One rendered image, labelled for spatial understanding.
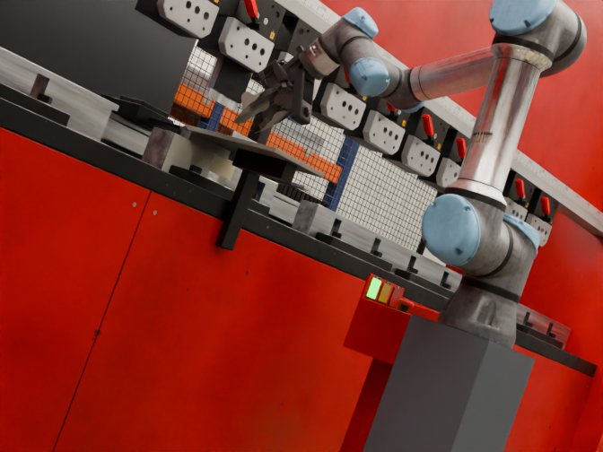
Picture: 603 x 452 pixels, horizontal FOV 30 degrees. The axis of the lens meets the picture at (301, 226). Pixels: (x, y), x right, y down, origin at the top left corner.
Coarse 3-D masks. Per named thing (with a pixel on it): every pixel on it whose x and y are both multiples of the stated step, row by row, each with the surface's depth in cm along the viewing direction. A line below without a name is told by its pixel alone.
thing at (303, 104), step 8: (296, 72) 240; (304, 72) 240; (296, 80) 240; (304, 80) 239; (312, 80) 242; (296, 88) 239; (304, 88) 239; (312, 88) 242; (296, 96) 238; (304, 96) 239; (312, 96) 241; (296, 104) 238; (304, 104) 238; (296, 112) 237; (304, 112) 238; (296, 120) 238; (304, 120) 238
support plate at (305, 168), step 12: (192, 132) 247; (204, 132) 242; (228, 144) 246; (240, 144) 237; (252, 144) 233; (264, 144) 231; (276, 156) 235; (288, 156) 233; (300, 168) 240; (312, 168) 240
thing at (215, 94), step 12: (228, 60) 251; (216, 72) 251; (228, 72) 252; (240, 72) 255; (216, 84) 250; (228, 84) 253; (240, 84) 256; (216, 96) 253; (228, 96) 254; (240, 96) 257; (228, 108) 256
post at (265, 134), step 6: (270, 102) 375; (258, 114) 376; (258, 120) 376; (252, 126) 377; (252, 132) 376; (258, 132) 374; (264, 132) 375; (270, 132) 378; (252, 138) 375; (258, 138) 374; (264, 138) 376
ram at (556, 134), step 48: (288, 0) 257; (336, 0) 270; (384, 0) 284; (432, 0) 299; (480, 0) 317; (576, 0) 358; (384, 48) 289; (432, 48) 304; (480, 48) 323; (480, 96) 329; (576, 96) 373; (528, 144) 356; (576, 144) 382; (576, 192) 390
